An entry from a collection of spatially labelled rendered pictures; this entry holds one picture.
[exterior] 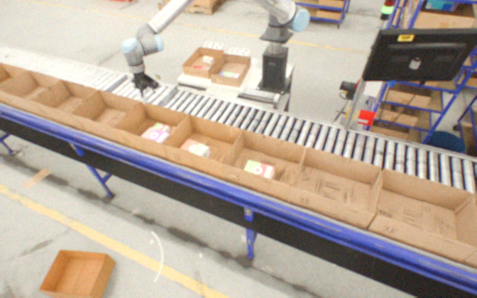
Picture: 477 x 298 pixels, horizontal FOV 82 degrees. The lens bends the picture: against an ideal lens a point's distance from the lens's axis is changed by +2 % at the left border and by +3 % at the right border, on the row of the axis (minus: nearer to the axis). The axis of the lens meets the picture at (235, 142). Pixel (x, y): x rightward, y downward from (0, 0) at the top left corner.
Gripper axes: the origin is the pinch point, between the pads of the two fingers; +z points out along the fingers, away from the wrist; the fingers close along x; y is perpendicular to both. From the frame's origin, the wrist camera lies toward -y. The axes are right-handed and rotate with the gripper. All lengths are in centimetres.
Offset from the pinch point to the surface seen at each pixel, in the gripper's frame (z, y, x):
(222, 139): 28, -44, -8
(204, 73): 37, 15, -87
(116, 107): 27, 48, -8
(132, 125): 23.7, 19.2, 6.6
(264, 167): 23, -79, 9
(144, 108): 19.1, 18.0, -7.8
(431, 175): 44, -173, -41
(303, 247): 56, -112, 30
